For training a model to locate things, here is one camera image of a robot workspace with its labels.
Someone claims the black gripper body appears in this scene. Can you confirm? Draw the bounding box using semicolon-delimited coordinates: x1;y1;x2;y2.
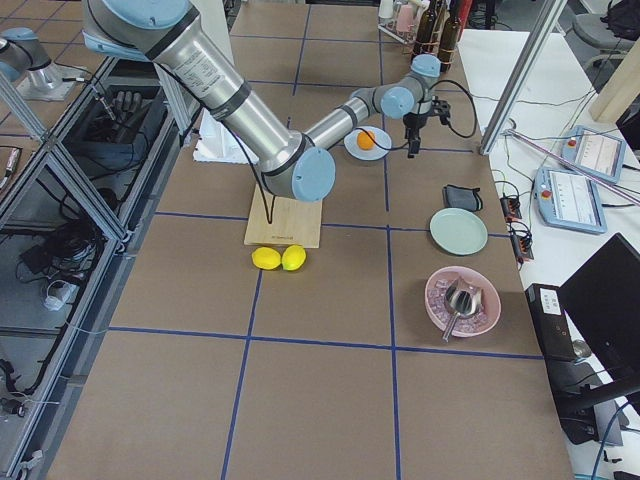
403;113;429;131

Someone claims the light blue plate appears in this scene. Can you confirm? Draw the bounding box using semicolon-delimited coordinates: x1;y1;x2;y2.
344;126;392;161

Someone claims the orange fruit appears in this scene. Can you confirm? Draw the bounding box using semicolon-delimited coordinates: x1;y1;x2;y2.
356;130;377;151

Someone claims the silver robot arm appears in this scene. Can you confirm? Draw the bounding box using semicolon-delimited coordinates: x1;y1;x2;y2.
82;1;441;202

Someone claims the mint green plate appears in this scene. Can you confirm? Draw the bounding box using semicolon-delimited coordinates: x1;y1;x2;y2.
429;208;488;256

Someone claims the folded grey cloth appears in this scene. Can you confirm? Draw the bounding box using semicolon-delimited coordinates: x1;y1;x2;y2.
442;184;484;212

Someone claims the dark green wine bottle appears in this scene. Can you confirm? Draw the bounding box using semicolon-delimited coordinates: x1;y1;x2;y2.
437;0;461;73

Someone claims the pink plastic cup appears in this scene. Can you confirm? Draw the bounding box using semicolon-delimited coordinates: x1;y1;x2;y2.
396;4;414;33

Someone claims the white plastic cup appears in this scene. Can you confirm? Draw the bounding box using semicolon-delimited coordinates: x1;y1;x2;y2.
378;0;394;20

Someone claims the wooden cutting board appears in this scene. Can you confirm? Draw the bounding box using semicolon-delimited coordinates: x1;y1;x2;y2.
244;186;323;248

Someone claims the pink bowl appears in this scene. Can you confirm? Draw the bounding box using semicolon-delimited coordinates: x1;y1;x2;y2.
424;266;501;341

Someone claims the near teach pendant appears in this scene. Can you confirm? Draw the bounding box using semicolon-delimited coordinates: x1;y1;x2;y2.
534;167;607;235

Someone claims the teach pendant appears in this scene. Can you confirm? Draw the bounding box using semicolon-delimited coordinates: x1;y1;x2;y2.
534;167;607;235
562;125;627;184

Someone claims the upper yellow lemon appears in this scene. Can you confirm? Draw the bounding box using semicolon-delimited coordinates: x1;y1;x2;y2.
281;245;307;271

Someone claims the yellow lemon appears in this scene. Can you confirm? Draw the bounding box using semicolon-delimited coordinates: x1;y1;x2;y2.
251;246;282;270
281;245;307;271

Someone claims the metal scoop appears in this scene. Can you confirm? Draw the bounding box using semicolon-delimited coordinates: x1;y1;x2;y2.
442;277;483;342

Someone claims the far teach pendant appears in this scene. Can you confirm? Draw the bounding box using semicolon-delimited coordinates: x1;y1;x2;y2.
562;125;627;184

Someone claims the lower yellow lemon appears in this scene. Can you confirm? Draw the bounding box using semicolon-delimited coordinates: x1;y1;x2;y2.
251;246;282;270

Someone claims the black desktop computer box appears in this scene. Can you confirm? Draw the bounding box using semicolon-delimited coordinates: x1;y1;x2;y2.
525;283;592;363

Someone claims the black computer monitor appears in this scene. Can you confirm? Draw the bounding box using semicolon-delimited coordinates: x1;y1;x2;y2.
559;233;640;379

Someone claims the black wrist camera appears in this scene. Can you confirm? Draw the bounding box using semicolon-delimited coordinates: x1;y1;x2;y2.
431;98;451;127

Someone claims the copper wire bottle rack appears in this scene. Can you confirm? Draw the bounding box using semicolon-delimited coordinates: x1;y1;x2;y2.
410;10;447;78

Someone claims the aluminium frame post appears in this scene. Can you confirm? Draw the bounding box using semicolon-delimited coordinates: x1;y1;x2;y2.
479;0;567;155

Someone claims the white camera pole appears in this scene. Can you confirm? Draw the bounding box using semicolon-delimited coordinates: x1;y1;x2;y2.
192;0;258;164

